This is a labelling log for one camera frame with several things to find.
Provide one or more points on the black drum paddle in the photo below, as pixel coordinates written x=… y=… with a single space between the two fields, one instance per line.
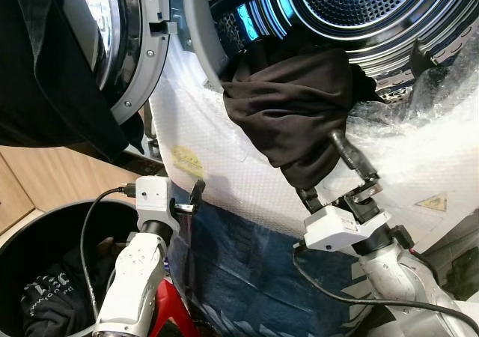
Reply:
x=232 y=4
x=423 y=56

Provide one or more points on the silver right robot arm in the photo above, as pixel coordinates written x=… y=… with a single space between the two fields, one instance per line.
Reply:
x=397 y=277

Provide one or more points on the black plastic bucket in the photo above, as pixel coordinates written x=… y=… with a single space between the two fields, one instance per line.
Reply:
x=30 y=232

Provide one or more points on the grey round washer door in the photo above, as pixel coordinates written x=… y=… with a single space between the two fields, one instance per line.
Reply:
x=142 y=60

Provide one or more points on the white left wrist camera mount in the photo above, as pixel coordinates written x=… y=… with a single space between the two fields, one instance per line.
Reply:
x=153 y=195

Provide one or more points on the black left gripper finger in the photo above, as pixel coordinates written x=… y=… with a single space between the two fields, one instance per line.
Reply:
x=198 y=191

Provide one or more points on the yellow triangle warning sticker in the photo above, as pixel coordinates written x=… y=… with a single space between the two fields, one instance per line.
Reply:
x=432 y=204

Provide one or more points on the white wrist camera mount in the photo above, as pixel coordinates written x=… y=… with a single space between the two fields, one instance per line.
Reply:
x=153 y=195
x=337 y=228

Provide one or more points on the large black garment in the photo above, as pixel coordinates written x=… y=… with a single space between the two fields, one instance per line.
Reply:
x=292 y=105

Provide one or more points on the black cloth draped over door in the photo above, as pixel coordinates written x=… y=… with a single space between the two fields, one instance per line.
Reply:
x=45 y=75

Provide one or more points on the steel perforated washer drum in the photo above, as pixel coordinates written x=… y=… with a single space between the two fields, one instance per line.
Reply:
x=352 y=0

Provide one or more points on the bubble-wrapped white washing machine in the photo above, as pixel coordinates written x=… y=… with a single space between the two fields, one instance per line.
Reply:
x=419 y=157

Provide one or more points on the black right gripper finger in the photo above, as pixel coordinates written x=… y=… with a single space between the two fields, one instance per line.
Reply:
x=348 y=153
x=310 y=200

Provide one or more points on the small black box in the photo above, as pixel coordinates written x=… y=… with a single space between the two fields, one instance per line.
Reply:
x=465 y=271

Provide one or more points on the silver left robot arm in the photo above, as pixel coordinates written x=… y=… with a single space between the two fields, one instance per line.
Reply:
x=135 y=277

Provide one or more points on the red plastic stool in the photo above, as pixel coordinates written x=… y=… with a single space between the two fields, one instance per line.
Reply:
x=172 y=311

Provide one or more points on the wooden cabinet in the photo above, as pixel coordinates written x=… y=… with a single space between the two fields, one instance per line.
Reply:
x=45 y=176

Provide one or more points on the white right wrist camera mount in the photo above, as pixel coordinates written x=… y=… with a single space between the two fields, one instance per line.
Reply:
x=337 y=228

